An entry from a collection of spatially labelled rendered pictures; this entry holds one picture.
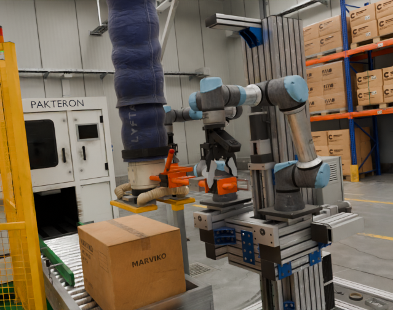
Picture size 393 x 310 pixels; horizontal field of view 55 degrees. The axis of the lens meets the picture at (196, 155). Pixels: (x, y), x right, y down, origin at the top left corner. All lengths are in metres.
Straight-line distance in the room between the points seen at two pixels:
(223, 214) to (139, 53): 1.03
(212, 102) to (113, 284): 1.10
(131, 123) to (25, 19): 9.78
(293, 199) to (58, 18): 10.33
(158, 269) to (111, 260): 0.27
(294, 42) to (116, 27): 0.99
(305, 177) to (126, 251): 0.94
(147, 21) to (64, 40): 9.75
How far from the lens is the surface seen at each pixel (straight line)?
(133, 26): 1.73
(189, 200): 1.69
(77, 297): 2.51
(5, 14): 11.29
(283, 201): 1.84
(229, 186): 1.20
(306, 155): 1.73
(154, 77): 1.70
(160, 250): 2.02
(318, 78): 9.85
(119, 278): 1.97
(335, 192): 2.35
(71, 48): 11.45
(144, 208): 1.60
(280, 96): 1.62
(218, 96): 1.24
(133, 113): 1.68
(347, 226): 1.98
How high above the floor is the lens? 1.44
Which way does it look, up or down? 3 degrees down
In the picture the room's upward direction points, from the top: 6 degrees counter-clockwise
